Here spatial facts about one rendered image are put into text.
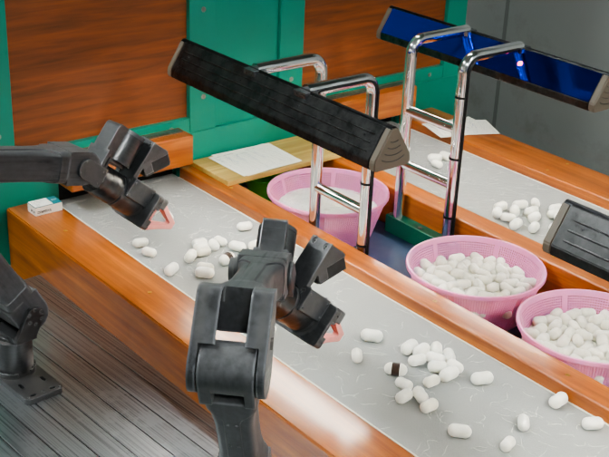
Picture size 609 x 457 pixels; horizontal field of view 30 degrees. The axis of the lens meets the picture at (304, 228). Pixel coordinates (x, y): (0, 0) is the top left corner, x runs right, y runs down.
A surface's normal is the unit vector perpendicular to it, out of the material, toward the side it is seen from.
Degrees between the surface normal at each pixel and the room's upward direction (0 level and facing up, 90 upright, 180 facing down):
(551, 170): 0
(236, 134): 90
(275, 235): 40
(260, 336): 50
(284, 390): 0
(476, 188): 0
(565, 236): 58
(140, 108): 90
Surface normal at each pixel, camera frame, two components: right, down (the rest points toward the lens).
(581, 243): -0.64, -0.29
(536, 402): 0.04, -0.91
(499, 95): -0.74, 0.25
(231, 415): -0.13, 0.76
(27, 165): 0.74, 0.26
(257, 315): -0.07, -0.27
